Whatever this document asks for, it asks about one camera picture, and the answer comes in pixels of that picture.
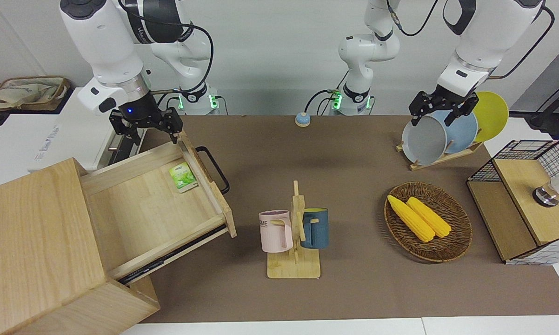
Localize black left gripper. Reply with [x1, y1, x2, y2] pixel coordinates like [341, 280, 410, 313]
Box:
[409, 86, 479, 127]

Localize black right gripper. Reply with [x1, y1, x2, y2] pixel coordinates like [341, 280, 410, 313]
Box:
[109, 91, 184, 146]

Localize light wooden drawer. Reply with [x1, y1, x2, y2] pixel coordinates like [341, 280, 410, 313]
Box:
[80, 132, 237, 281]

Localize light blue plate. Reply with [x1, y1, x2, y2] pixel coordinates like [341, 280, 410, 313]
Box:
[431, 110, 479, 155]

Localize grey plate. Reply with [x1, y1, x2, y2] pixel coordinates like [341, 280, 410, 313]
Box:
[401, 115, 448, 166]

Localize yellow plate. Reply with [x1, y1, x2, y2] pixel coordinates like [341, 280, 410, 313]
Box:
[470, 91, 509, 143]

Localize wooden plate rack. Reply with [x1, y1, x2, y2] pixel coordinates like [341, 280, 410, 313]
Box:
[396, 140, 485, 171]

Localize green tea bag packet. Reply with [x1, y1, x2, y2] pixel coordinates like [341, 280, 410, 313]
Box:
[169, 162, 199, 193]

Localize white toaster oven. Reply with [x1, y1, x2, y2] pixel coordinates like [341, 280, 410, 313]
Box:
[28, 87, 145, 173]

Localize brown wicker basket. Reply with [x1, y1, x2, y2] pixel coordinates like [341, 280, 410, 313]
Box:
[384, 181, 473, 263]

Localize brown table mat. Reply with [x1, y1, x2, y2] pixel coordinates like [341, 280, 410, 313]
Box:
[140, 115, 559, 324]

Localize yellow corn cob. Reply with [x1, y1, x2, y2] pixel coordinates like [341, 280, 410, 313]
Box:
[406, 196, 452, 238]
[387, 194, 436, 243]

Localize beige tote bag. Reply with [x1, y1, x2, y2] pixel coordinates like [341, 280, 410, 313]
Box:
[0, 76, 71, 112]

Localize light wooden cabinet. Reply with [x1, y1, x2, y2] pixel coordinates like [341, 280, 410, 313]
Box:
[0, 157, 160, 335]

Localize pink mug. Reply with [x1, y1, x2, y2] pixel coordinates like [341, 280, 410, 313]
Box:
[259, 210, 293, 254]

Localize blue mug yellow inside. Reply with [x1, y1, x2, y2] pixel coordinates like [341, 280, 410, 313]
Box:
[299, 208, 329, 250]

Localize wooden mug tree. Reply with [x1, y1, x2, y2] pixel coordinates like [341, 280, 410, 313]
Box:
[266, 181, 322, 280]

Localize black metal drawer handle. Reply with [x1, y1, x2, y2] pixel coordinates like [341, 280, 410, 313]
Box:
[195, 146, 230, 195]

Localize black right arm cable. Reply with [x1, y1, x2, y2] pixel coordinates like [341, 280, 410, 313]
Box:
[119, 0, 215, 94]

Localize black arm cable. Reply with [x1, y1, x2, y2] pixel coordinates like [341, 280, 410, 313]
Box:
[489, 6, 555, 80]
[119, 0, 215, 94]

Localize wire grid wooden shelf box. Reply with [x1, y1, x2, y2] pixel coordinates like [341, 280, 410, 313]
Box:
[466, 140, 559, 266]

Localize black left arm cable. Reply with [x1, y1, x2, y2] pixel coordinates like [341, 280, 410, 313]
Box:
[489, 6, 555, 80]

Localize black base power cable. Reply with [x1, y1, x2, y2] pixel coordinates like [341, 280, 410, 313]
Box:
[305, 88, 345, 117]

